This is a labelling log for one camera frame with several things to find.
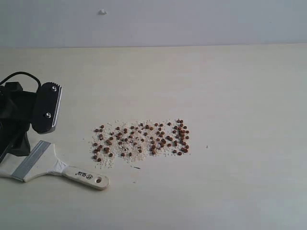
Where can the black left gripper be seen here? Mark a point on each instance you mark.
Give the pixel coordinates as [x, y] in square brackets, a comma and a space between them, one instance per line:
[16, 110]

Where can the wide white paint brush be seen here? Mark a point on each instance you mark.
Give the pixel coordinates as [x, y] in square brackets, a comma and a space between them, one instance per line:
[41, 161]

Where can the brown pellets and white crumbs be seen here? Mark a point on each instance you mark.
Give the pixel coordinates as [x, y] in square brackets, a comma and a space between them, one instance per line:
[135, 141]

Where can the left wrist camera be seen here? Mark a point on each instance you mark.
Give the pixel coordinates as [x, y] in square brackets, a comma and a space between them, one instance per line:
[46, 108]

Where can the white blob on wall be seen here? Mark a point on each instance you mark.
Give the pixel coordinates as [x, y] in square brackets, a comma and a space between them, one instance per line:
[102, 12]

